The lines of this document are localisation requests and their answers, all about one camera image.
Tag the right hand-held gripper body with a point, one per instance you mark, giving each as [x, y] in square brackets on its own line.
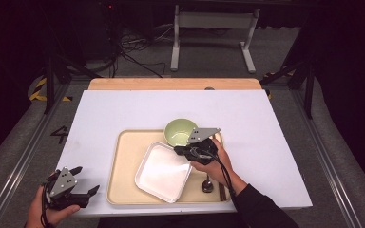
[202, 148]

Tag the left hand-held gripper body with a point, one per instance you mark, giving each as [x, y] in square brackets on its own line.
[61, 185]

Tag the green bowl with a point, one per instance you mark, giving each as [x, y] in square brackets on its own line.
[179, 133]

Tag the white square plate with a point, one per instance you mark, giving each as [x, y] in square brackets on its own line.
[163, 172]

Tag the metal spoon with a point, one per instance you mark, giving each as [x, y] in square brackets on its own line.
[207, 187]

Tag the beige tray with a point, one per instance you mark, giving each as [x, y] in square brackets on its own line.
[126, 164]

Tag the person's right hand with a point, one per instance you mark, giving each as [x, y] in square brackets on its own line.
[218, 167]

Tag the person's left hand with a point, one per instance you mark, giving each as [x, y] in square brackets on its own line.
[52, 215]

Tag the white table board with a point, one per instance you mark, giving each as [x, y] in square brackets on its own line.
[139, 107]

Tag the dark round table grommet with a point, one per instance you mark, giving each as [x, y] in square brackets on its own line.
[209, 88]

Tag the wooden table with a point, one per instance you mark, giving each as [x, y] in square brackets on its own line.
[171, 84]

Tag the person's lap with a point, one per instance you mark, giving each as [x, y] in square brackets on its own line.
[171, 222]

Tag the yellow black floor tape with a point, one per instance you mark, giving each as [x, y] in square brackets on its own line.
[38, 91]

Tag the black tripod stand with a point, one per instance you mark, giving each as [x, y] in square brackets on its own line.
[301, 76]
[55, 72]

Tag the white metal stand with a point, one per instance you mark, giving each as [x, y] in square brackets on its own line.
[215, 20]

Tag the black equipment with red light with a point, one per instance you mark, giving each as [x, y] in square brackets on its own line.
[103, 28]

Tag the aluminium floor rail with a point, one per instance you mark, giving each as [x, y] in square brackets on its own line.
[22, 158]
[323, 142]

